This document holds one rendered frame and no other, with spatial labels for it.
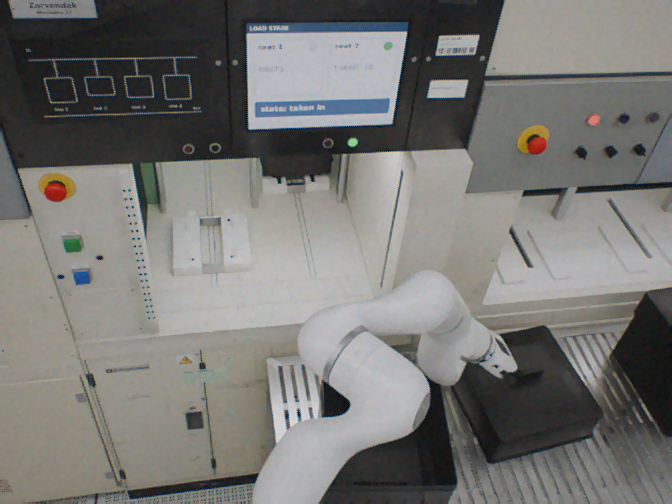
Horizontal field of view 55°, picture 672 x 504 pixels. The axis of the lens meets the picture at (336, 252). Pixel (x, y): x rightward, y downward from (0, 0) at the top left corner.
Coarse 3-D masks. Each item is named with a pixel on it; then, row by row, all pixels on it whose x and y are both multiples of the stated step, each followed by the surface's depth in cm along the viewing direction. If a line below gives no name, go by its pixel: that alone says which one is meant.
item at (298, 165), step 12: (300, 156) 194; (312, 156) 195; (324, 156) 196; (264, 168) 195; (276, 168) 196; (288, 168) 197; (300, 168) 198; (312, 168) 198; (324, 168) 199; (312, 180) 202
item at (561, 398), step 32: (512, 352) 167; (544, 352) 168; (480, 384) 159; (544, 384) 161; (576, 384) 162; (480, 416) 157; (512, 416) 153; (544, 416) 154; (576, 416) 155; (512, 448) 153; (544, 448) 159
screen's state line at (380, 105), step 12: (264, 108) 120; (276, 108) 121; (288, 108) 121; (300, 108) 122; (312, 108) 122; (324, 108) 123; (336, 108) 123; (348, 108) 124; (360, 108) 124; (372, 108) 125; (384, 108) 125
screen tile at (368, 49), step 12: (336, 48) 114; (348, 48) 115; (360, 48) 115; (372, 48) 115; (396, 48) 116; (336, 60) 116; (348, 60) 116; (360, 60) 117; (372, 60) 117; (384, 60) 118; (372, 72) 119; (384, 72) 119; (336, 84) 119; (348, 84) 120; (360, 84) 120; (372, 84) 121; (384, 84) 121
